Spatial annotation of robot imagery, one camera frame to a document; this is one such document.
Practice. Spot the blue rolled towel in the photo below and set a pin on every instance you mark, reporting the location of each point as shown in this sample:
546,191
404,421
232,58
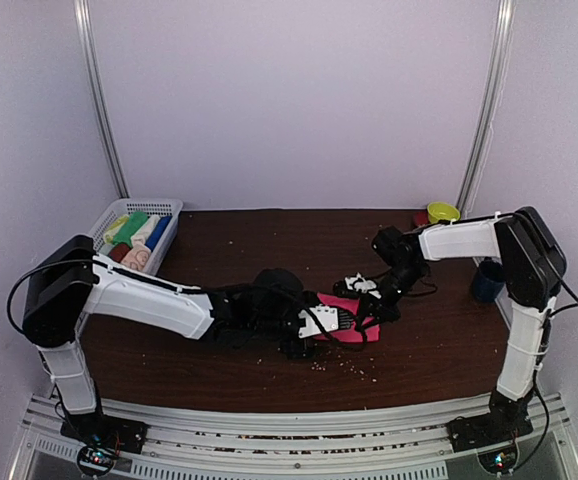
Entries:
158,232

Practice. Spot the pink towel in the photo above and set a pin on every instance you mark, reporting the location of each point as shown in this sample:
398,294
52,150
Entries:
347,310

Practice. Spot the left aluminium frame post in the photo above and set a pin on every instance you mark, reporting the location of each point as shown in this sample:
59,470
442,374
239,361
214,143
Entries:
102,119

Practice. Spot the aluminium frame post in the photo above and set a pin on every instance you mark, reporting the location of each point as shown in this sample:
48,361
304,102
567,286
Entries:
495,78
102,119

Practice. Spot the right circuit board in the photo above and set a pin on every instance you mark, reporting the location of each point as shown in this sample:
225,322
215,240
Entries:
499,462

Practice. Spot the right aluminium frame post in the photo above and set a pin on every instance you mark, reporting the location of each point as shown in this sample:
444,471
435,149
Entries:
495,78

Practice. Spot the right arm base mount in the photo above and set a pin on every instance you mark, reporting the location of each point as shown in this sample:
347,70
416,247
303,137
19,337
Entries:
467,433

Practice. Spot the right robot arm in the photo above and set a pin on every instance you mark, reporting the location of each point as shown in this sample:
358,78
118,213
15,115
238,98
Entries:
533,266

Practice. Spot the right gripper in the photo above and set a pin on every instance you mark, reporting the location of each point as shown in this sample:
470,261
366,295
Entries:
370,308

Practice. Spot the lime green bowl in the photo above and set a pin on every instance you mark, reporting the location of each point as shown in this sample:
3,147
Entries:
441,211

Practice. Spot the left circuit board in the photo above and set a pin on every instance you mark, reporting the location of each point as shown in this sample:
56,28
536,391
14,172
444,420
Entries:
96,462

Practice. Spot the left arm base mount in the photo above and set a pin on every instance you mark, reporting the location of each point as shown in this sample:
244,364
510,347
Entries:
111,435

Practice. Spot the dark red rolled towel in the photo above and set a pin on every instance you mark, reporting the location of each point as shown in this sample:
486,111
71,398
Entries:
118,252

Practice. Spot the dark blue cup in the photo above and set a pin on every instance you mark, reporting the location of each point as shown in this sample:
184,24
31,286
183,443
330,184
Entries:
488,281

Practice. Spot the white plastic basket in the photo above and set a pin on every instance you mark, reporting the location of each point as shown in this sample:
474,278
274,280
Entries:
160,207

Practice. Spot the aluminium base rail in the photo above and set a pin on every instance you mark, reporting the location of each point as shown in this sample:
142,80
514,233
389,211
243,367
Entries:
392,443

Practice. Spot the orange bunny pattern towel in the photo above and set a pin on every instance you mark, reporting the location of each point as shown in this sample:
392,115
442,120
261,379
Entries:
137,258

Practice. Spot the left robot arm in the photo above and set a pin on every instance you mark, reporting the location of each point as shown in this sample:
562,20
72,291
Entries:
76,281

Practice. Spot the yellow rolled towel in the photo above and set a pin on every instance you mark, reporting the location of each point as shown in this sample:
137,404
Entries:
112,231

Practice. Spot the green rolled towel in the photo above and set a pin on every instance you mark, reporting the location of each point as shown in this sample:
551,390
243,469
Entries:
134,222

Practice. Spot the dark red plate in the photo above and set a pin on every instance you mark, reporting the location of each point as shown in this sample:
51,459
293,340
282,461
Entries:
420,218

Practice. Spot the cream rolled towel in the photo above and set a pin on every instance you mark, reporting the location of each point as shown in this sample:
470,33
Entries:
142,234

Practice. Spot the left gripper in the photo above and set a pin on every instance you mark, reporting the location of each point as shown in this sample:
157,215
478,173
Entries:
296,350

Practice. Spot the circuit board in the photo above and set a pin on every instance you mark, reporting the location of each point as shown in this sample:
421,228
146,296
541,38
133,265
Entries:
96,462
499,462

